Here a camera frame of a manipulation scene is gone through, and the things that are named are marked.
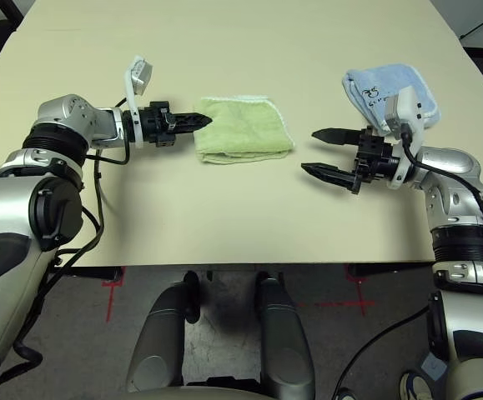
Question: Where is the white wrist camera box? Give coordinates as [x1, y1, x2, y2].
[382, 86, 427, 189]
[122, 54, 155, 149]

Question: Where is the grey robot right leg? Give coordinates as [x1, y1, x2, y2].
[255, 270, 316, 398]

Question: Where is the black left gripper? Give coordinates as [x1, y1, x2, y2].
[134, 99, 214, 149]

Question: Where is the black table foot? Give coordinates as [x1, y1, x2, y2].
[63, 266, 124, 282]
[346, 262, 435, 278]

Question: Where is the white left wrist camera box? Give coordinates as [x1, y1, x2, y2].
[122, 54, 155, 149]

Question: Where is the pale robot waist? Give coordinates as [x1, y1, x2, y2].
[132, 385, 267, 400]

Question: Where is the black metal frame bar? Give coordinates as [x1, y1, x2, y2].
[3, 0, 28, 25]

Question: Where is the light blue folded towel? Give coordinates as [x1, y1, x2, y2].
[340, 62, 441, 135]

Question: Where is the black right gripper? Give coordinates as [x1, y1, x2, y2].
[300, 126, 400, 196]

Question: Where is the small blue floor object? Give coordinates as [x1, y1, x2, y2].
[421, 355, 447, 381]

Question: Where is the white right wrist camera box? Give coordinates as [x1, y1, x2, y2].
[382, 86, 427, 189]

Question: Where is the green towel white trim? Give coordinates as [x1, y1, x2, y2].
[193, 94, 296, 165]

